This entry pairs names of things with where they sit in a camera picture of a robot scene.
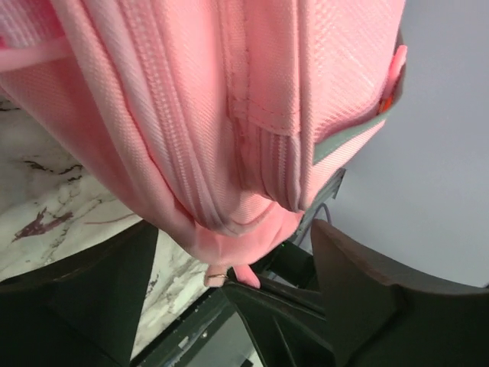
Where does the pink student backpack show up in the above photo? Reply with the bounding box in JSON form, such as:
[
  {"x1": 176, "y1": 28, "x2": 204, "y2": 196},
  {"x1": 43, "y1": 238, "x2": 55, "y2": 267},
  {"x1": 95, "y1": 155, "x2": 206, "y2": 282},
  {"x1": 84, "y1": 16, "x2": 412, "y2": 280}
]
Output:
[{"x1": 1, "y1": 0, "x2": 407, "y2": 287}]

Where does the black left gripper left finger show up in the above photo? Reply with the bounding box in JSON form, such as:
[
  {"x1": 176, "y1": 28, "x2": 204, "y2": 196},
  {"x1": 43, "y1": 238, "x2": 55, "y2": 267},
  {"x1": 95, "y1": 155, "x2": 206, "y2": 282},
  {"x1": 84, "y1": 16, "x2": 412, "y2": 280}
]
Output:
[{"x1": 1, "y1": 221, "x2": 158, "y2": 367}]

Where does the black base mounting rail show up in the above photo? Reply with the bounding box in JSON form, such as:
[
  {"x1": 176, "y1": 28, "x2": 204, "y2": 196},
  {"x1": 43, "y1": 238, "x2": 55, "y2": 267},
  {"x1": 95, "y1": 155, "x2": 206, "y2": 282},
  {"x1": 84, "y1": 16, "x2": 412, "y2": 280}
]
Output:
[{"x1": 131, "y1": 291, "x2": 253, "y2": 367}]

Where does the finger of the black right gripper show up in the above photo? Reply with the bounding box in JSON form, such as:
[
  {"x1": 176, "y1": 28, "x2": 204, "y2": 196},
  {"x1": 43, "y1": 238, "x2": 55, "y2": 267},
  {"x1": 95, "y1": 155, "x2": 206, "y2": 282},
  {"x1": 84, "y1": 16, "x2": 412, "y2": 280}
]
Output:
[{"x1": 222, "y1": 278, "x2": 344, "y2": 366}]

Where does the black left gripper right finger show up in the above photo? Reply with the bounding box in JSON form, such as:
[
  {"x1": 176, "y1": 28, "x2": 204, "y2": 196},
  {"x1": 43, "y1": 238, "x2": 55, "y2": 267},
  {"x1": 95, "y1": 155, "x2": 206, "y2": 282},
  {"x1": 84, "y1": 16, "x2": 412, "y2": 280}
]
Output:
[{"x1": 311, "y1": 219, "x2": 488, "y2": 366}]

